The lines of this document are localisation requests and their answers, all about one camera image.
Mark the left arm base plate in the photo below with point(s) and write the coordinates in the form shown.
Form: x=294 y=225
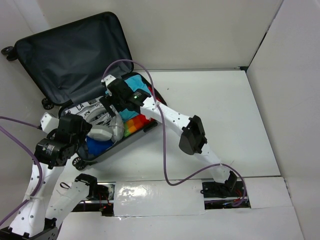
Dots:
x=102 y=202

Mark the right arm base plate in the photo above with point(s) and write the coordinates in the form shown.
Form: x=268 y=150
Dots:
x=214 y=200

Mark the light blue shirt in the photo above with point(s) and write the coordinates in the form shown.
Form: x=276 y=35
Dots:
x=121 y=97

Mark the dark blue towel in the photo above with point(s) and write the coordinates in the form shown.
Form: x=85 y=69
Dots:
x=96 y=147

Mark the white grey headphones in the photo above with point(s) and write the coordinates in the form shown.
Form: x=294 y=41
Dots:
x=104 y=126

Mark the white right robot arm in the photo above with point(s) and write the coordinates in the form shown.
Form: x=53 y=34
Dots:
x=190 y=130

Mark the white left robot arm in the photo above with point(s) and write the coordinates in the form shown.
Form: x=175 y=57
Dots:
x=36 y=218

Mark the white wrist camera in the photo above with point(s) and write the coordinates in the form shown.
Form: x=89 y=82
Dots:
x=48 y=122
x=107 y=80

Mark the rainbow cartoon white shirt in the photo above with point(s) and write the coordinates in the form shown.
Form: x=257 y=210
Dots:
x=136 y=121

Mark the newspaper print cloth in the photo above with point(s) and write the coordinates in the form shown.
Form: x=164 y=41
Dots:
x=85 y=110

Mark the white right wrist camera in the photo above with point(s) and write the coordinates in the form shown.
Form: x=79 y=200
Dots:
x=107 y=80

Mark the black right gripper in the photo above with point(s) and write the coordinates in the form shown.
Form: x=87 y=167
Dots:
x=109 y=99

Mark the dark grey hardshell suitcase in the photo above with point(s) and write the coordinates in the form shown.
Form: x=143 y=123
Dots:
x=67 y=62

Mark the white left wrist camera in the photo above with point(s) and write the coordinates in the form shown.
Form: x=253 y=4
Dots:
x=48 y=122

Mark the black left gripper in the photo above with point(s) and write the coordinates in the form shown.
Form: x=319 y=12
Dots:
x=84 y=129

